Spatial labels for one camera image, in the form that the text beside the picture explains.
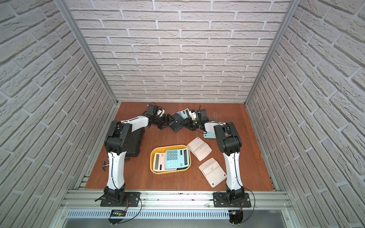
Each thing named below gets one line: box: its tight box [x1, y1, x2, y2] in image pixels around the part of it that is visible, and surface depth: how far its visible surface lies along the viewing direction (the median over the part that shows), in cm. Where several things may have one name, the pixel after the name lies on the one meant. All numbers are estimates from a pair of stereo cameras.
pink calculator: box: [153, 152, 178, 172], surface depth 85 cm
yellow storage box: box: [149, 144, 192, 175], surface depth 85 cm
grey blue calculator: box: [172, 107, 191, 120], surface depth 112 cm
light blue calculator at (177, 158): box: [164, 147, 190, 170], surface depth 85 cm
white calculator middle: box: [186, 136, 213, 162], surface depth 92 cm
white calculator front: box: [198, 157, 228, 188], surface depth 83 cm
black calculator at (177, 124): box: [168, 113, 185, 133], surface depth 105 cm
